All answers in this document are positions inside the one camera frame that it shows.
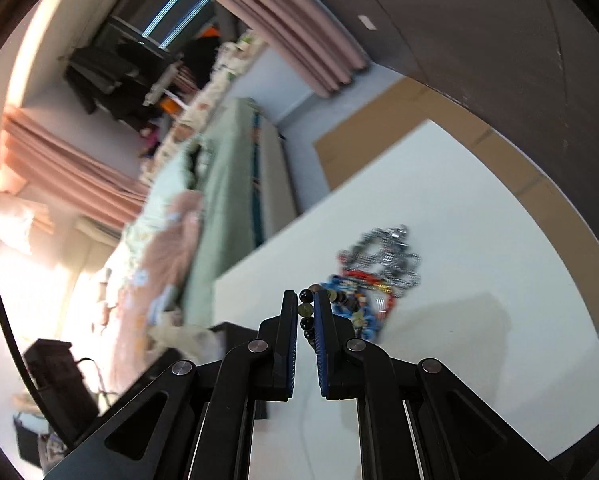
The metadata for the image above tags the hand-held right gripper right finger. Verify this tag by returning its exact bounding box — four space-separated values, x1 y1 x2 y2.
313 291 565 480

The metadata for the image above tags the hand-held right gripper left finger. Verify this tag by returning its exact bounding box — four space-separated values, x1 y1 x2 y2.
44 290 300 480

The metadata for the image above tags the dark bead bracelet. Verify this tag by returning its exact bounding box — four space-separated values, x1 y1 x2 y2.
298 284 330 348

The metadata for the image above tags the pile of colourful bead bracelets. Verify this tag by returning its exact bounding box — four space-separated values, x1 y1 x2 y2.
324 270 397 341

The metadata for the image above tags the silver chain necklace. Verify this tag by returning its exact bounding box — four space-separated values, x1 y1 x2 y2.
339 224 423 291

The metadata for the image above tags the pink printed blanket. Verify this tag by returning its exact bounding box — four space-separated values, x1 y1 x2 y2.
99 192 205 396

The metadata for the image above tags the bed with green sheet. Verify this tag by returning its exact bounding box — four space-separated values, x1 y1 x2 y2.
179 97 300 333

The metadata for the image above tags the light green quilt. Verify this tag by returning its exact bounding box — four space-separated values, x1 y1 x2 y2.
124 135 205 241

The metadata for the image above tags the pink curtain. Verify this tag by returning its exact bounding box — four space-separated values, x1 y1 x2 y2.
0 105 155 231
179 0 370 98

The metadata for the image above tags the flattened cardboard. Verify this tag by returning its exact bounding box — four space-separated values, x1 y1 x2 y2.
312 77 599 286

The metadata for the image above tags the printed window seat cushion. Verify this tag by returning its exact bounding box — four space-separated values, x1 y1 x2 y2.
139 30 270 181

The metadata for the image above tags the black bag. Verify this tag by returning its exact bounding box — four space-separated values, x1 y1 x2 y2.
183 34 221 87

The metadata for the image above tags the dark window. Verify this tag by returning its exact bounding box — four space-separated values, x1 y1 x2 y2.
94 0 215 53

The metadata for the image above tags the black cable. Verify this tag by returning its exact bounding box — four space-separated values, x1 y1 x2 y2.
0 225 80 451

